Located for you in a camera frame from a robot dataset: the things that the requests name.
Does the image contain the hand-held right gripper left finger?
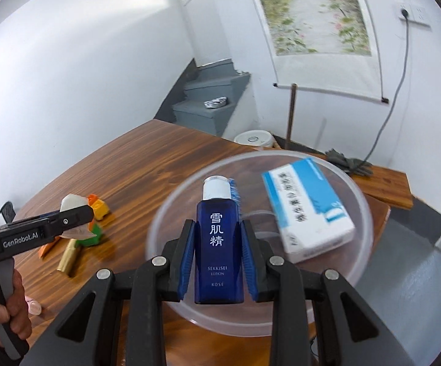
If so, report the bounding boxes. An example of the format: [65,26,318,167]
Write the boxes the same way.
[26,219,197,366]

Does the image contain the green plastic building block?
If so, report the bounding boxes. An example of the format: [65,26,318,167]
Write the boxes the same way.
[74,223,103,246]

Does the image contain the dark blue lotion bottle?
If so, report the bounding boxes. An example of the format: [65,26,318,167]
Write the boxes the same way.
[194,175,244,305]

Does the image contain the blue and white medicine box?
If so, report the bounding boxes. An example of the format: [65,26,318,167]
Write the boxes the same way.
[262,159,356,264]

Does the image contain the crumpled silver foil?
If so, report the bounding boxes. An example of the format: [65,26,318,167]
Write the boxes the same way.
[204,97,229,110]

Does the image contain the person's left hand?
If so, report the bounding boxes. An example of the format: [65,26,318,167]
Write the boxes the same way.
[0,267,33,347]

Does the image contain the black power cable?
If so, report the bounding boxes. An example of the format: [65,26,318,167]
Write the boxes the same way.
[361,9,412,164]

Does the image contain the blue bristle brush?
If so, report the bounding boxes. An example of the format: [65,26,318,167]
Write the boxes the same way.
[229,178,243,203]

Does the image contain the white plastic bucket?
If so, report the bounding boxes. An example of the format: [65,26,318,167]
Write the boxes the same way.
[233,130,274,149]

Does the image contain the wooden stick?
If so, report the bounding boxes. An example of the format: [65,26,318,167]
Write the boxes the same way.
[284,83,298,150]

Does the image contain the grey concrete stairs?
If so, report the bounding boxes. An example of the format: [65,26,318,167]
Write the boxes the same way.
[154,58,251,138]

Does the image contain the black mesh chair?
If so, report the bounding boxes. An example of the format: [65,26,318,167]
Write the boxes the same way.
[0,201,17,231]

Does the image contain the clear plastic bowl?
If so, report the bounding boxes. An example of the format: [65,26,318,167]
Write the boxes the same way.
[146,152,374,338]

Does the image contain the hanging scroll painting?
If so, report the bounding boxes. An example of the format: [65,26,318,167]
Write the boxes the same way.
[243,0,391,104]

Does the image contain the gold lipstick tube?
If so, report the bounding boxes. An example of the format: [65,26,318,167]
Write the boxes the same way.
[56,238,81,277]

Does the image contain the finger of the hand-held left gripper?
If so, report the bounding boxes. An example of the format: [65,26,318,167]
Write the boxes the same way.
[45,205,95,239]

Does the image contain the translucent white plastic piece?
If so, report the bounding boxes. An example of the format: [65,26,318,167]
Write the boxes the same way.
[59,194,95,239]

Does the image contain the grey work gloves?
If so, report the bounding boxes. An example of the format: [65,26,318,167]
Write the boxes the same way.
[325,149,374,178]

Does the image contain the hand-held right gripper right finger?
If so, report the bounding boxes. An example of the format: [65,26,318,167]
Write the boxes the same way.
[239,220,415,366]

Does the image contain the white wall socket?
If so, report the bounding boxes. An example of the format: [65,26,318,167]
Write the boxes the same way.
[399,3,432,27]

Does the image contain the wooden desktop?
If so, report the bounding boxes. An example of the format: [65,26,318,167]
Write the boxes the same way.
[0,118,392,366]

